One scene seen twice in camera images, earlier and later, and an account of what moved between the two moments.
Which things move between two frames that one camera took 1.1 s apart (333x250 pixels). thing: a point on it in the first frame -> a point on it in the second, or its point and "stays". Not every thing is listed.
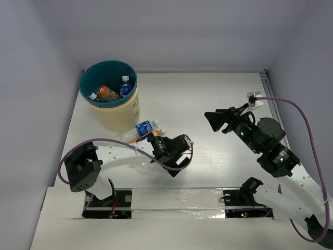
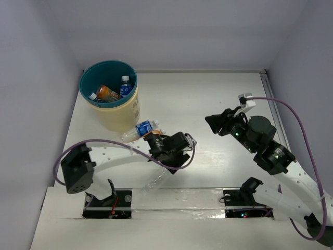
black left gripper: [152, 139] stays
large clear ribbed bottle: [93, 96] stays
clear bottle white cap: [150, 167] -> [154, 182]
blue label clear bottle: [125, 89] stays
